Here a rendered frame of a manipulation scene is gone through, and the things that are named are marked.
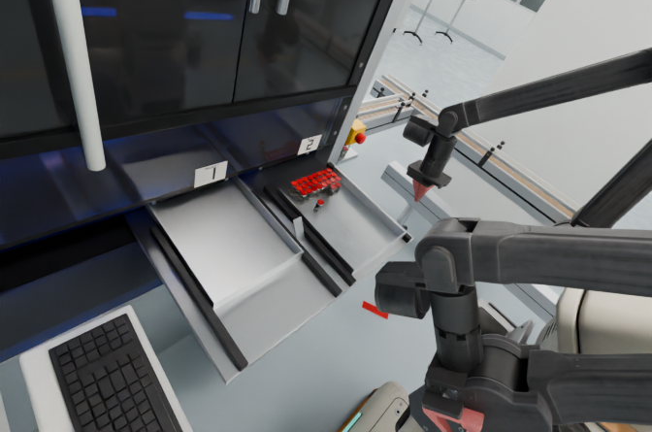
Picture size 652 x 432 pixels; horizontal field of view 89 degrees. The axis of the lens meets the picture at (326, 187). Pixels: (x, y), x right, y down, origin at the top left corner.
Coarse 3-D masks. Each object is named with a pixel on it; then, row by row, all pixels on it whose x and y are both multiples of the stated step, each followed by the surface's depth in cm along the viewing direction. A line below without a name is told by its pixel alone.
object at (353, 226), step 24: (336, 168) 119; (360, 192) 114; (312, 216) 103; (336, 216) 106; (360, 216) 109; (384, 216) 110; (336, 240) 99; (360, 240) 102; (384, 240) 105; (360, 264) 91
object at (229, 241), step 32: (192, 192) 95; (224, 192) 99; (160, 224) 81; (192, 224) 87; (224, 224) 90; (256, 224) 94; (192, 256) 81; (224, 256) 84; (256, 256) 86; (288, 256) 89; (224, 288) 78
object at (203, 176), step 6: (222, 162) 83; (204, 168) 80; (210, 168) 81; (216, 168) 83; (222, 168) 85; (198, 174) 80; (204, 174) 81; (210, 174) 83; (216, 174) 84; (222, 174) 86; (198, 180) 81; (204, 180) 83; (210, 180) 84; (216, 180) 86
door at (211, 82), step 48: (0, 0) 39; (48, 0) 42; (96, 0) 45; (144, 0) 49; (192, 0) 54; (240, 0) 59; (0, 48) 42; (48, 48) 45; (96, 48) 49; (144, 48) 54; (192, 48) 59; (0, 96) 45; (48, 96) 49; (96, 96) 54; (144, 96) 59; (192, 96) 66
